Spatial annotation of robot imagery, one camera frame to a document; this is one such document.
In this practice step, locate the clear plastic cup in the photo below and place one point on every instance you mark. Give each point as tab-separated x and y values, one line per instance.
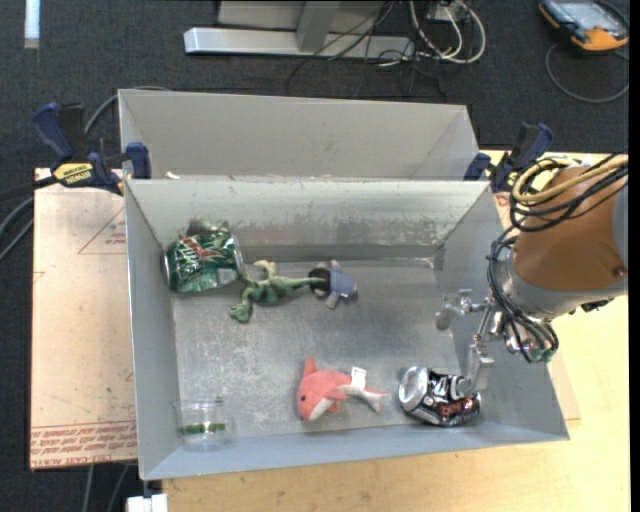
202	425

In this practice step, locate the grey metal bin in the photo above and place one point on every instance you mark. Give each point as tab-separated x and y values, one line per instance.
280	340

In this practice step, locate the crushed black soda can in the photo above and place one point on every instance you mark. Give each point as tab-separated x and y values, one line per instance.
435	400

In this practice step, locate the pink plush toy shark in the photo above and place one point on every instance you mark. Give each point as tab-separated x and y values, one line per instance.
320	390

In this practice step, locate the small white scrap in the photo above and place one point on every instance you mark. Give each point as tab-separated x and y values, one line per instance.
171	175

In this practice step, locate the brown cardboard board, red print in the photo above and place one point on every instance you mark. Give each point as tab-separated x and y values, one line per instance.
80	320

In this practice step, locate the grey-blue plush toy animal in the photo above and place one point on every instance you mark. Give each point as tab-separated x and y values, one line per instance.
342	285

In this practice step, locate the crushed green soda can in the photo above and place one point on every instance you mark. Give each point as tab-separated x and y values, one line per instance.
200	262

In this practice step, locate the green toy frog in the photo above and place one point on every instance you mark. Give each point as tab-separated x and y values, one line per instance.
270	290

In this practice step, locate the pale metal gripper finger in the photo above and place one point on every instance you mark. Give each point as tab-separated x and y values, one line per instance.
480	370
457	301

